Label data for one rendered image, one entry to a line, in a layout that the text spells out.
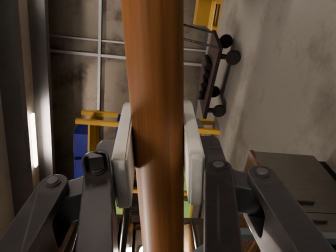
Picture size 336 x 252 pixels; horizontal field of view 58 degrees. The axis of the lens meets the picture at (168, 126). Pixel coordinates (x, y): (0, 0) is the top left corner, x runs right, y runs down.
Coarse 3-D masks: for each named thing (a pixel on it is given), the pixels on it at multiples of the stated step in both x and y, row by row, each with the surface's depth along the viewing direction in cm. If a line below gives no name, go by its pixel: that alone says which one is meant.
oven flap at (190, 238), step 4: (184, 224) 219; (188, 224) 218; (192, 224) 214; (184, 228) 215; (188, 228) 214; (192, 228) 211; (184, 232) 212; (188, 232) 211; (192, 232) 208; (184, 236) 209; (188, 236) 208; (192, 236) 207; (184, 240) 206; (188, 240) 205; (192, 240) 205; (196, 240) 204; (184, 244) 203; (188, 244) 202; (192, 244) 202; (196, 244) 199; (184, 248) 200; (188, 248) 200; (192, 248) 199
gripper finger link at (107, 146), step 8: (104, 144) 17; (112, 144) 17; (112, 176) 14; (72, 184) 14; (80, 184) 14; (112, 184) 14; (72, 192) 13; (80, 192) 13; (112, 192) 14; (64, 200) 13; (72, 200) 13; (80, 200) 13; (64, 208) 13; (72, 208) 13; (56, 216) 13; (64, 216) 13; (72, 216) 13; (56, 224) 13
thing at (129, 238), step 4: (128, 208) 207; (128, 212) 204; (128, 216) 200; (128, 220) 197; (124, 224) 194; (128, 224) 196; (132, 224) 215; (124, 228) 191; (128, 228) 195; (132, 228) 213; (124, 232) 188; (128, 232) 193; (132, 232) 212; (124, 236) 185; (128, 236) 192; (132, 236) 210; (124, 240) 183; (128, 240) 190; (124, 244) 180; (128, 244) 189; (124, 248) 177; (128, 248) 188
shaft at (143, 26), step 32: (128, 0) 14; (160, 0) 13; (128, 32) 14; (160, 32) 14; (128, 64) 15; (160, 64) 14; (160, 96) 15; (160, 128) 16; (160, 160) 17; (160, 192) 18; (160, 224) 19
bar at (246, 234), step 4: (240, 228) 140; (244, 228) 140; (248, 228) 140; (244, 232) 138; (248, 232) 138; (324, 232) 143; (328, 232) 144; (332, 232) 144; (244, 236) 137; (248, 236) 138; (252, 236) 138; (324, 236) 141; (328, 236) 141; (332, 236) 142; (248, 240) 139; (252, 240) 139; (328, 240) 141; (332, 240) 141; (196, 248) 143; (200, 248) 142
